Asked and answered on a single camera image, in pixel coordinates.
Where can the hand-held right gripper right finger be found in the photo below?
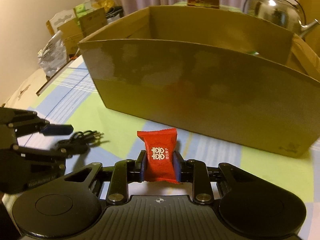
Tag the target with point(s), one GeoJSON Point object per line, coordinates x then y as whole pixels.
{"type": "Point", "coordinates": [177, 167]}

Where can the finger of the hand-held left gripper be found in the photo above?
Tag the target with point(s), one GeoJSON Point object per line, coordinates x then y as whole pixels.
{"type": "Point", "coordinates": [50, 152]}
{"type": "Point", "coordinates": [57, 129]}

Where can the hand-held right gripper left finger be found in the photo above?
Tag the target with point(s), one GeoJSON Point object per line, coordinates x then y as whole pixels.
{"type": "Point", "coordinates": [143, 166]}

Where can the red candy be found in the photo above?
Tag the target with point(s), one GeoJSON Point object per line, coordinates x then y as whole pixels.
{"type": "Point", "coordinates": [160, 155]}

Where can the large cardboard box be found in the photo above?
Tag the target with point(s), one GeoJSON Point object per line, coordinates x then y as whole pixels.
{"type": "Point", "coordinates": [200, 85]}

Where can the brown tray box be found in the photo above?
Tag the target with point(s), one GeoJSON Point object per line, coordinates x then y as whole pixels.
{"type": "Point", "coordinates": [55, 80]}

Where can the crumpled printed plastic bag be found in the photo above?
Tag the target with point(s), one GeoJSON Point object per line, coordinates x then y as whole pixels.
{"type": "Point", "coordinates": [52, 55]}

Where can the white carved chair back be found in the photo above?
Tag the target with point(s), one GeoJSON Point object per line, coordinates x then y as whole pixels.
{"type": "Point", "coordinates": [60, 17]}

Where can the open brown shipping carton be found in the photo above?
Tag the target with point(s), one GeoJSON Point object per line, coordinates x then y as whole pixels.
{"type": "Point", "coordinates": [92, 20]}

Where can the stack of green boxes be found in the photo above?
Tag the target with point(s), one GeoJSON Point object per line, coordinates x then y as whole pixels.
{"type": "Point", "coordinates": [85, 8]}

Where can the yellow plastic bag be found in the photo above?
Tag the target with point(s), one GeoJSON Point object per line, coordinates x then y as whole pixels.
{"type": "Point", "coordinates": [106, 3]}

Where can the stainless steel kettle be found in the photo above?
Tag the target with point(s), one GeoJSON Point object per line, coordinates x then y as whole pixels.
{"type": "Point", "coordinates": [272, 10]}

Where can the wooden door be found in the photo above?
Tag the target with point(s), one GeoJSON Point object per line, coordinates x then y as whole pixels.
{"type": "Point", "coordinates": [311, 2]}

